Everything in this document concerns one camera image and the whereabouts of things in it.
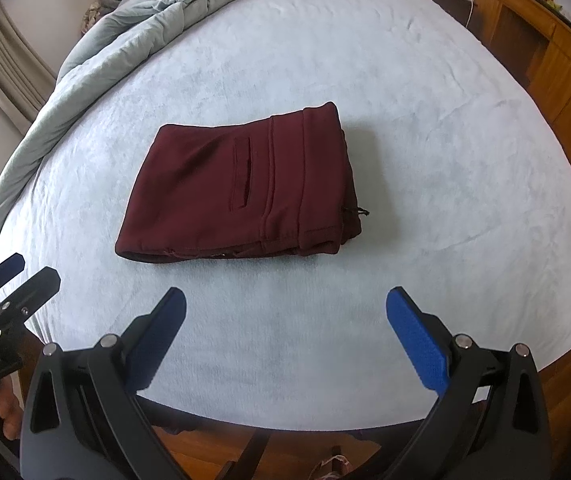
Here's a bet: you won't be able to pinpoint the bed with pale sheet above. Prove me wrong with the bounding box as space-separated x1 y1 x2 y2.
0 0 571 433

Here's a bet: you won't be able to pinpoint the beige curtain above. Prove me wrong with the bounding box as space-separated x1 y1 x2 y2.
0 0 59 136

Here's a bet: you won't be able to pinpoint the maroon pants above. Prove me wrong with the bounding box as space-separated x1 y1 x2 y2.
114 101 370 264

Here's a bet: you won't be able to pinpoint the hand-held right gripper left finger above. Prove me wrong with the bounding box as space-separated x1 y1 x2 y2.
20 286 188 480

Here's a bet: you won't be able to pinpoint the wooden desk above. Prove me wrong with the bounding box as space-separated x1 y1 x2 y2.
470 0 571 201

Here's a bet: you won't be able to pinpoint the person's left hand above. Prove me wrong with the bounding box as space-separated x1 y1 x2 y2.
0 376 25 442

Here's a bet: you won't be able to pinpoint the grey quilt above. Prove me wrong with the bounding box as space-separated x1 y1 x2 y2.
0 0 339 256

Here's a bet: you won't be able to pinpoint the camouflage cloth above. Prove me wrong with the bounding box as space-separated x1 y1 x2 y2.
82 0 127 37

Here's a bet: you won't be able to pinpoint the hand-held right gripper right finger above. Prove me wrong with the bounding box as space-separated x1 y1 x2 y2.
385 286 552 480

